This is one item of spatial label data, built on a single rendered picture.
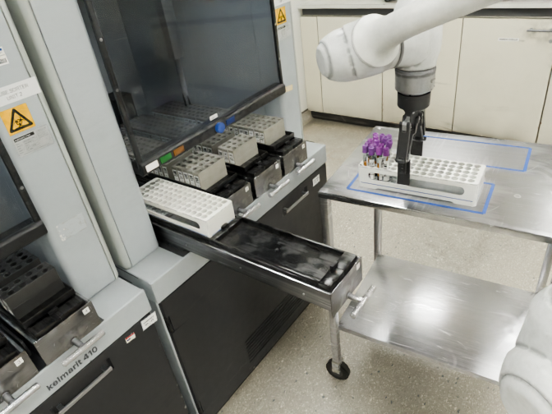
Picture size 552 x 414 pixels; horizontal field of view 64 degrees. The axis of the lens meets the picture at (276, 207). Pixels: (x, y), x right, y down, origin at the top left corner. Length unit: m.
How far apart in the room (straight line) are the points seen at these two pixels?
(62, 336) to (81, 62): 0.57
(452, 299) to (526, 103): 1.72
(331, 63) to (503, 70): 2.24
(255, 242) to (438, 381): 0.98
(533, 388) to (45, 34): 0.99
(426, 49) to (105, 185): 0.77
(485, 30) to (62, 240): 2.60
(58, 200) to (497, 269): 1.84
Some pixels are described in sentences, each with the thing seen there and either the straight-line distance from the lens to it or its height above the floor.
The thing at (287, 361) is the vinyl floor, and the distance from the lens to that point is 1.85.
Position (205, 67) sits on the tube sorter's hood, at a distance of 1.24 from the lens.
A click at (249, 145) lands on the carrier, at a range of 1.41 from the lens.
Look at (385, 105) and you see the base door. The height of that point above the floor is 0.21.
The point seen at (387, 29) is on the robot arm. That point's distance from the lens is 0.88.
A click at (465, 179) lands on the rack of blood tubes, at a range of 1.15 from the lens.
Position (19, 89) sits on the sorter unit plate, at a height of 1.24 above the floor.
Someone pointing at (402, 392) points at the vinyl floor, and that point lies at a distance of 1.76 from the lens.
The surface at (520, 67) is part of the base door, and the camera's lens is 3.07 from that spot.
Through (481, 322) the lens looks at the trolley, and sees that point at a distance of 1.63.
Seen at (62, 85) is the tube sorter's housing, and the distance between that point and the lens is 1.02.
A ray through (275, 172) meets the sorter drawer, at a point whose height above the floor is 0.77.
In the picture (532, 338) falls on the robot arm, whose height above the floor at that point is 0.93.
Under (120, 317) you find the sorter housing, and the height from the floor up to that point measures 0.71.
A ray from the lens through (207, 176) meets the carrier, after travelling 1.30.
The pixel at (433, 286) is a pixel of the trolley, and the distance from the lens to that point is 1.72.
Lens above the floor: 1.45
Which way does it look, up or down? 33 degrees down
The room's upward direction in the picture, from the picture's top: 8 degrees counter-clockwise
